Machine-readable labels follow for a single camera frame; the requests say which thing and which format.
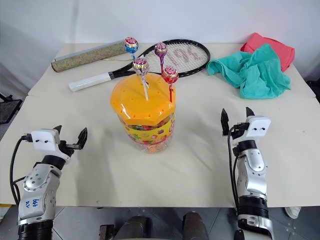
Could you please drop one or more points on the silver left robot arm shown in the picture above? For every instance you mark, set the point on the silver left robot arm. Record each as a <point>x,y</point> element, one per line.
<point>37,185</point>

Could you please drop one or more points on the gold wrapped lollipop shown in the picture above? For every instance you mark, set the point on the gold wrapped lollipop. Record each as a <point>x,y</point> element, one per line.
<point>140,65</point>

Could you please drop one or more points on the black mesh chair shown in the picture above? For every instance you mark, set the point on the black mesh chair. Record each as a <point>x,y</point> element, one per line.
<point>8,107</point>

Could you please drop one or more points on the orange plastic lollipop jar lid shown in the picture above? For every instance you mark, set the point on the orange plastic lollipop jar lid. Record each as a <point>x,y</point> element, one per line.
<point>140,100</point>

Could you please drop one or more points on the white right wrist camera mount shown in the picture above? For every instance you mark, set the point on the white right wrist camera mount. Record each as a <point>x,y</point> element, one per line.
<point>258,126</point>

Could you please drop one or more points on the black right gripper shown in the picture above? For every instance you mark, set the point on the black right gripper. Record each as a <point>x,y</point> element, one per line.
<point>240,131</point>

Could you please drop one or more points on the black tennis racket white grip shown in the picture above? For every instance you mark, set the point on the black tennis racket white grip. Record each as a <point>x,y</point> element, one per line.
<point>90,80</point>

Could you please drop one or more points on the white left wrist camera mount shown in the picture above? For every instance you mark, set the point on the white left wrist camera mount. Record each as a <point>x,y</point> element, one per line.
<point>45,140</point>

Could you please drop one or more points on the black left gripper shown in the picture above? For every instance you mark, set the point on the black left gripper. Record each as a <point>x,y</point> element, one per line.
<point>67,147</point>

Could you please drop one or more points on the purple wrapped lollipop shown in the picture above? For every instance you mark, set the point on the purple wrapped lollipop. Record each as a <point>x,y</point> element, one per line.
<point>160,49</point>

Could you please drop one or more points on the dark rounded shape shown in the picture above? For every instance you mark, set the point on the dark rounded shape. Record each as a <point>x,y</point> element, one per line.
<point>195,227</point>
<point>136,228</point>

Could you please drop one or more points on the clear plastic candy jar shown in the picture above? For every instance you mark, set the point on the clear plastic candy jar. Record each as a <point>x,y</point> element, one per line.
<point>150,135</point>

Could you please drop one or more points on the coral red cloth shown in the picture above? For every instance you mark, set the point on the coral red cloth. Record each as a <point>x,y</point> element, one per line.
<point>275,47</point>

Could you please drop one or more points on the speckled brown rolled mat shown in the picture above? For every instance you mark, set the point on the speckled brown rolled mat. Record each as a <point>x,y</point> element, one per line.
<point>87,56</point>

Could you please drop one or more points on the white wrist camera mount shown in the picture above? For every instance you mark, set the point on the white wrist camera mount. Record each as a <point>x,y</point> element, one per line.
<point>45,140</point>
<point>258,126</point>

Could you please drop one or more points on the blue wrapped lollipop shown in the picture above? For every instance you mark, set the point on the blue wrapped lollipop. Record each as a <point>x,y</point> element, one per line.
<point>131,45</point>

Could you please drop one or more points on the white shoe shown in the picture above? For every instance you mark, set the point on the white shoe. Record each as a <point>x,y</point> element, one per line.
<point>293,212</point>

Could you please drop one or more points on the teal cloth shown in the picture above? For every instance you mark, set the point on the teal cloth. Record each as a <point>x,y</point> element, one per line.
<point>255,72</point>

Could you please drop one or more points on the red wrapped lollipop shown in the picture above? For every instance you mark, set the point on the red wrapped lollipop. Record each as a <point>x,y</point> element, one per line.
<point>170,75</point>

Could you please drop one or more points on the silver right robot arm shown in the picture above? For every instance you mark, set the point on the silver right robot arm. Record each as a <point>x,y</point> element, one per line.
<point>253,175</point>

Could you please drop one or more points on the rusty brown metal block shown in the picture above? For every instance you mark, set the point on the rusty brown metal block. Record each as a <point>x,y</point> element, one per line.
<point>106,232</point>

